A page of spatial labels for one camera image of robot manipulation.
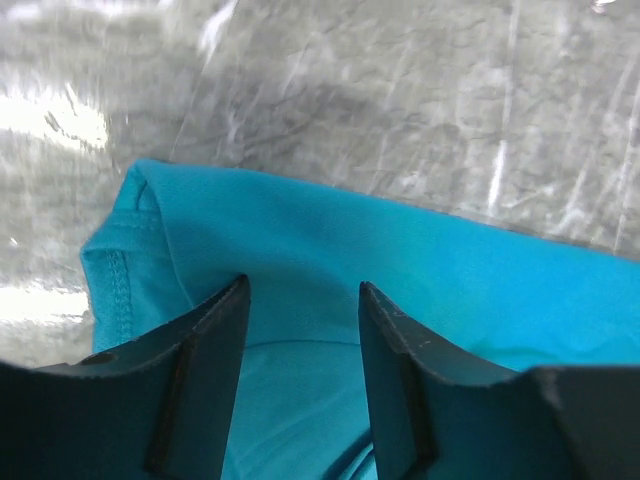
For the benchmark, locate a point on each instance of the teal t shirt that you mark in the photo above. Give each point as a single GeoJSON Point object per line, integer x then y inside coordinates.
{"type": "Point", "coordinates": [178, 234]}

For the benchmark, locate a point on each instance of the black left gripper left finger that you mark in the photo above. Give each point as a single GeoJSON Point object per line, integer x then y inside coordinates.
{"type": "Point", "coordinates": [156, 407]}

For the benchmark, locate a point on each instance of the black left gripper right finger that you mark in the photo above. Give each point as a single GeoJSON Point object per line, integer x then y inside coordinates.
{"type": "Point", "coordinates": [437, 411]}

